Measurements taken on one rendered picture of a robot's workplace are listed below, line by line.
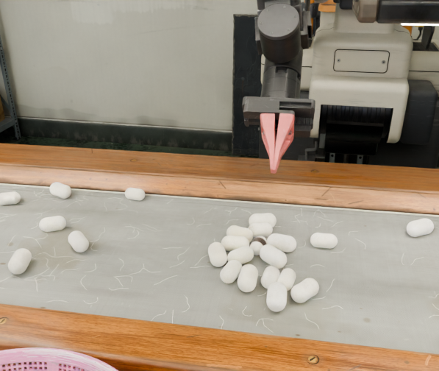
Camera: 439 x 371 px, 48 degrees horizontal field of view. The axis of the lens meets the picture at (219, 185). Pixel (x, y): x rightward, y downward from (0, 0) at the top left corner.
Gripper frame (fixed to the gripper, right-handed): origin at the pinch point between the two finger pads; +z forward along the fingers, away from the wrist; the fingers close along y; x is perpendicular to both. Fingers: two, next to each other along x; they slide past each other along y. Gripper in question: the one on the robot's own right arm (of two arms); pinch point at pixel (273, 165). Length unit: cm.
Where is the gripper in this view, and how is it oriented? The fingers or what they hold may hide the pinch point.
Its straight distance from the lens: 69.9
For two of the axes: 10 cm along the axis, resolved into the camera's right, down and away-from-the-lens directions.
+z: -1.2, 9.2, -3.7
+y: 9.9, 0.7, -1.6
